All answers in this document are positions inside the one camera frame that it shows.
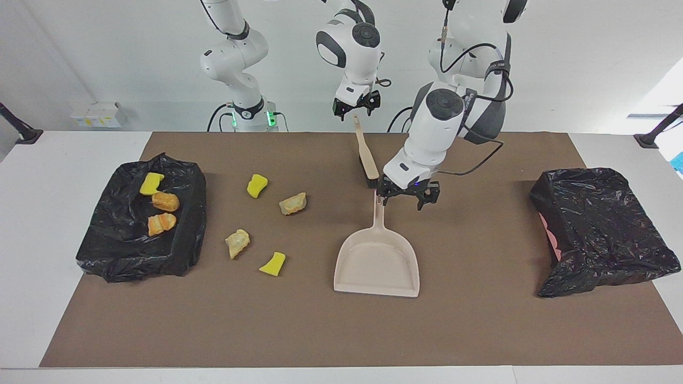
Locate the brown table mat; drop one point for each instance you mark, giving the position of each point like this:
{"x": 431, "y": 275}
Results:
{"x": 341, "y": 330}

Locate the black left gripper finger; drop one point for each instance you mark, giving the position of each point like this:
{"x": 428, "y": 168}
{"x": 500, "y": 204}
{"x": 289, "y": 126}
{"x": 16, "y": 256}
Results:
{"x": 429, "y": 200}
{"x": 383, "y": 198}

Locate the striped croissant toy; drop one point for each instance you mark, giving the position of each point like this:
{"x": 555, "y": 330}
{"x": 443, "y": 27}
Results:
{"x": 161, "y": 224}

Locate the yellow sponge piece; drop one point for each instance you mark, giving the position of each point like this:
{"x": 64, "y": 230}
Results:
{"x": 273, "y": 264}
{"x": 151, "y": 184}
{"x": 257, "y": 185}

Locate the white box with yellow label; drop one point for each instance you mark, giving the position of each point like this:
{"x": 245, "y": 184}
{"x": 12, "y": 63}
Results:
{"x": 80, "y": 119}
{"x": 105, "y": 114}

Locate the beige plastic dustpan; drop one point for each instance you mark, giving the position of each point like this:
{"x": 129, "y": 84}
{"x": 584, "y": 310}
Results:
{"x": 376, "y": 266}

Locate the pale dumpling toy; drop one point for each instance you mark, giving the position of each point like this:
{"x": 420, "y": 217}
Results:
{"x": 292, "y": 204}
{"x": 237, "y": 244}

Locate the brown croquette toy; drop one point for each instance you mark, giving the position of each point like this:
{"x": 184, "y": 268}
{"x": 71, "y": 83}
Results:
{"x": 165, "y": 201}

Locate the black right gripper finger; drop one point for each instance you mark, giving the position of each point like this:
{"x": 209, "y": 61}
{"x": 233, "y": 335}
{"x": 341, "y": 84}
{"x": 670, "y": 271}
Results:
{"x": 339, "y": 112}
{"x": 374, "y": 105}

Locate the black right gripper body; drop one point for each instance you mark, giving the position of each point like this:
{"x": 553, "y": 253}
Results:
{"x": 357, "y": 102}

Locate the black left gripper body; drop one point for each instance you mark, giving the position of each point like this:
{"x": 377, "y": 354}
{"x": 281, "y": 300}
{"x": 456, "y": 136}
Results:
{"x": 408, "y": 189}

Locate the pink bin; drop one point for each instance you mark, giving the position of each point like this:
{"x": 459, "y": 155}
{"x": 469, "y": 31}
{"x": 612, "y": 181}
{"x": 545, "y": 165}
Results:
{"x": 552, "y": 245}

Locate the blue object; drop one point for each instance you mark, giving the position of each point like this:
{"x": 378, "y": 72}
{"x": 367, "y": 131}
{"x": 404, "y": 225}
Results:
{"x": 678, "y": 162}

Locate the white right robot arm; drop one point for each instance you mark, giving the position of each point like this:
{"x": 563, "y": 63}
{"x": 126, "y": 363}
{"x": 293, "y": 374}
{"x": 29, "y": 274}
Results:
{"x": 352, "y": 58}

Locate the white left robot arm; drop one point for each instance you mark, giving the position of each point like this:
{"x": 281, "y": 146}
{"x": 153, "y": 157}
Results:
{"x": 437, "y": 133}

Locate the beige hand brush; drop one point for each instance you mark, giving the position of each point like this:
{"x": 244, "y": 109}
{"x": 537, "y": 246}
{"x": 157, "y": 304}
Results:
{"x": 367, "y": 160}

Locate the black plastic trash bag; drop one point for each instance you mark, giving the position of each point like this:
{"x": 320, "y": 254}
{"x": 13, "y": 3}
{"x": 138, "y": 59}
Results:
{"x": 603, "y": 234}
{"x": 112, "y": 250}

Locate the black camera stand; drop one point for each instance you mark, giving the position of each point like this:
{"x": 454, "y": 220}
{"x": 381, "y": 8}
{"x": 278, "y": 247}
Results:
{"x": 21, "y": 130}
{"x": 659, "y": 130}

